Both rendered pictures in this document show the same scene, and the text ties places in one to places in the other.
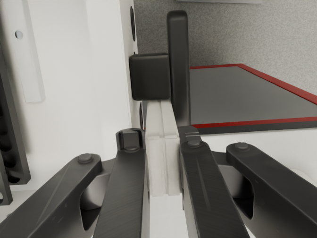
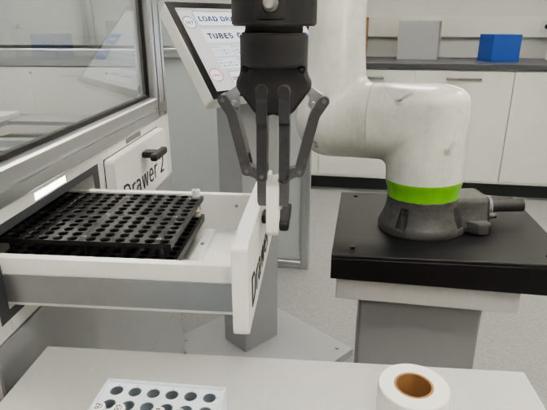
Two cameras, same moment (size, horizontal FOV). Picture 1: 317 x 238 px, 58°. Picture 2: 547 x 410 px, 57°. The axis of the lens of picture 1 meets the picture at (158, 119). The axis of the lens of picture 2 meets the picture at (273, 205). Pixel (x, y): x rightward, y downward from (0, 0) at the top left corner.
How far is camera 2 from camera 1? 0.64 m
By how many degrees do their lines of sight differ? 88
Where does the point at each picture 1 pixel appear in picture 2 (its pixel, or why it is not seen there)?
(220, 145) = (326, 367)
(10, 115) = (185, 246)
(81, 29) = not seen: hidden behind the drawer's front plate
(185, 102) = (286, 215)
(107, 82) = (254, 198)
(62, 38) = (222, 254)
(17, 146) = (179, 254)
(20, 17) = (207, 240)
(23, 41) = (203, 245)
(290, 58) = not seen: outside the picture
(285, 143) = not seen: hidden behind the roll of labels
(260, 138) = (368, 366)
